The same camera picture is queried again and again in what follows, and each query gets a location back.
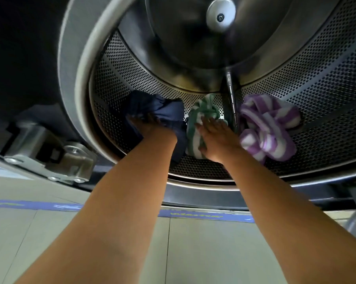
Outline person's right hand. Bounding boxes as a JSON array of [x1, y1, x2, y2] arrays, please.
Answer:
[[195, 116, 245, 164]]

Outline grey front-load laundry machine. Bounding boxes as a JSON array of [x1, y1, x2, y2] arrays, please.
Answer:
[[0, 0, 356, 211]]

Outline purple white striped towel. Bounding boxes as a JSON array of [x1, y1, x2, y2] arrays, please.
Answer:
[[238, 94, 303, 165]]

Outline green white striped towel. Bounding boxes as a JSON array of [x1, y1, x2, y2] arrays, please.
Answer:
[[186, 93, 229, 160]]

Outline round white drum hub cap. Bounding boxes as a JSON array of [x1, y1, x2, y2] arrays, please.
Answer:
[[206, 0, 236, 33]]

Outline navy blue cloth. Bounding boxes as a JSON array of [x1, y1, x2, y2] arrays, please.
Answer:
[[124, 90, 188, 163]]

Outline person's right forearm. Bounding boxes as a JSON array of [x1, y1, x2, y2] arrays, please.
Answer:
[[222, 145, 356, 284]]

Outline grey metal door hinge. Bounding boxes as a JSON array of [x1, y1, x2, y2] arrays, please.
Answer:
[[3, 121, 98, 185]]

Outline person's left hand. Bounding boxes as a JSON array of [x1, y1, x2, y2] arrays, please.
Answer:
[[129, 114, 178, 143]]

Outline person's left forearm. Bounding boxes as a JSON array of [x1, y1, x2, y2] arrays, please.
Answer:
[[14, 136, 178, 284]]

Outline steel drum lifter bar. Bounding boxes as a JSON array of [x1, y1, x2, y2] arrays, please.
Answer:
[[225, 71, 240, 133]]

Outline perforated steel drum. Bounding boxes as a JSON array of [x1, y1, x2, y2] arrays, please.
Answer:
[[89, 0, 356, 181]]

